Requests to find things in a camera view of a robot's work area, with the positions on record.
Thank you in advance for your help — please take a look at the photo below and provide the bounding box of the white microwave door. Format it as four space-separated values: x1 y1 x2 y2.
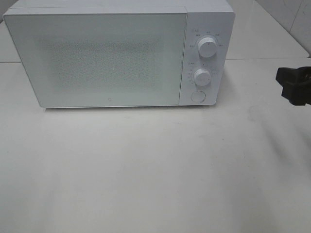
4 12 187 108

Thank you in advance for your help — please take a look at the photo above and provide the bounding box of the white timer knob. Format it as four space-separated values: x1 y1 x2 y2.
193 68 211 86

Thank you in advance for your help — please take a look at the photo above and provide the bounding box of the white microwave oven body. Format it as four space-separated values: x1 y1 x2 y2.
3 0 235 106

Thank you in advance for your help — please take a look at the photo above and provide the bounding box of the round white door button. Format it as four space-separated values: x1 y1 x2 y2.
191 91 206 102

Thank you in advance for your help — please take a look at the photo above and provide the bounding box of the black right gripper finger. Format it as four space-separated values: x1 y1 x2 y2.
281 83 311 106
276 67 311 85

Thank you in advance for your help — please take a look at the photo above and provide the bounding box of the white upper power knob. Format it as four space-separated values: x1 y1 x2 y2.
197 35 218 58

